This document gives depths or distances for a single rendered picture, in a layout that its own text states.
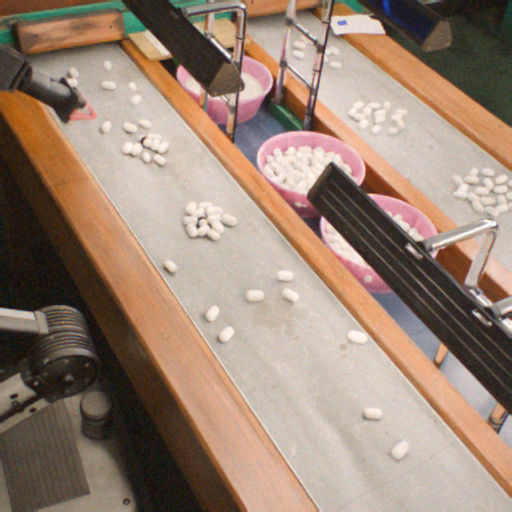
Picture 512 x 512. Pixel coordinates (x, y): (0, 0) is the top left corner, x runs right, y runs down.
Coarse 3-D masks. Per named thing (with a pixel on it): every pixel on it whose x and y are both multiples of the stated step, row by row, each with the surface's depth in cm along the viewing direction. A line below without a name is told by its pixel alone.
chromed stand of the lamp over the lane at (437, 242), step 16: (480, 224) 122; (496, 224) 124; (432, 240) 118; (448, 240) 119; (464, 240) 122; (496, 240) 127; (416, 256) 117; (480, 256) 129; (480, 272) 131; (464, 288) 135; (496, 304) 109; (480, 320) 109; (448, 352) 145; (496, 416) 137; (496, 432) 140
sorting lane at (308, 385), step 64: (64, 64) 219; (128, 64) 222; (64, 128) 196; (128, 192) 180; (192, 192) 182; (192, 256) 166; (256, 256) 168; (192, 320) 152; (256, 320) 154; (320, 320) 156; (256, 384) 143; (320, 384) 144; (384, 384) 146; (320, 448) 134; (384, 448) 135; (448, 448) 137
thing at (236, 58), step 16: (208, 0) 187; (224, 0) 172; (240, 0) 174; (176, 16) 167; (208, 16) 189; (240, 16) 176; (208, 32) 192; (240, 32) 178; (224, 48) 188; (240, 48) 181; (240, 64) 183; (224, 96) 195
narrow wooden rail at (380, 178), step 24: (288, 72) 223; (288, 96) 218; (336, 120) 207; (360, 144) 200; (384, 168) 193; (384, 192) 192; (408, 192) 187; (432, 216) 181; (456, 264) 176; (480, 288) 171; (504, 288) 165
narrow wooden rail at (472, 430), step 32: (160, 64) 219; (192, 128) 200; (224, 160) 189; (256, 192) 181; (288, 224) 173; (320, 256) 167; (352, 288) 160; (384, 320) 155; (416, 352) 149; (416, 384) 145; (448, 384) 144; (448, 416) 139; (480, 416) 140; (480, 448) 134
